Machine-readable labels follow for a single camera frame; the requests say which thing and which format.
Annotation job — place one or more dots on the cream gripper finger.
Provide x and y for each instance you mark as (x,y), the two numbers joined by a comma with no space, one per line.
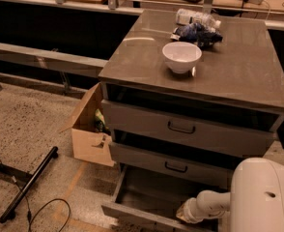
(183,212)

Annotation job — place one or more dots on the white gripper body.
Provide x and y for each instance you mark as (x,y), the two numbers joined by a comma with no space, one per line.
(191,210)

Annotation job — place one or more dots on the grey bottom drawer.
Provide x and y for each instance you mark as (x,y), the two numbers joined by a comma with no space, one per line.
(151,199)

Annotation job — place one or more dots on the grey drawer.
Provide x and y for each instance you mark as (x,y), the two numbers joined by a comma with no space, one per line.
(181,168)
(192,132)
(151,199)

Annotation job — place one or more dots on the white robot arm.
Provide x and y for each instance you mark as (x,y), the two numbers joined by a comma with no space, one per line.
(255,202)

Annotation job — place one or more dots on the grey middle drawer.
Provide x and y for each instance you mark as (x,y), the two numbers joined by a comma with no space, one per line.
(181,168)

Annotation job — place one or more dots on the grey drawer cabinet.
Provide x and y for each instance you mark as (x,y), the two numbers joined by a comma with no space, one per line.
(238,82)

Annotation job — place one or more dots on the grey top drawer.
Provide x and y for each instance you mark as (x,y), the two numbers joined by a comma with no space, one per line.
(192,132)

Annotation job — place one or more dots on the cardboard box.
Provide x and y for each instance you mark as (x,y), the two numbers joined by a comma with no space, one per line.
(87,142)

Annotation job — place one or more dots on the green snack bag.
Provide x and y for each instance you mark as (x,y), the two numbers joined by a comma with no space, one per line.
(100,122)

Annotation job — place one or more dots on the white bowl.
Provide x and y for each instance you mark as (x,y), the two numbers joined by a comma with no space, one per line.
(181,57)

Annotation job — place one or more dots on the black stand leg bar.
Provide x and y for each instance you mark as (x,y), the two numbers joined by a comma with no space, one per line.
(10,211)

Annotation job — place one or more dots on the blue crumpled chip bag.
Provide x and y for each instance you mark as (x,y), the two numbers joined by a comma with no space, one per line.
(196,33)

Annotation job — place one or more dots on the grey metal railing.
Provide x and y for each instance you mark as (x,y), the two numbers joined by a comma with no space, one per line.
(51,60)

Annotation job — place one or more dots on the clear plastic bottle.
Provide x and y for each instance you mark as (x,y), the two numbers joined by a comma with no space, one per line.
(184,17)

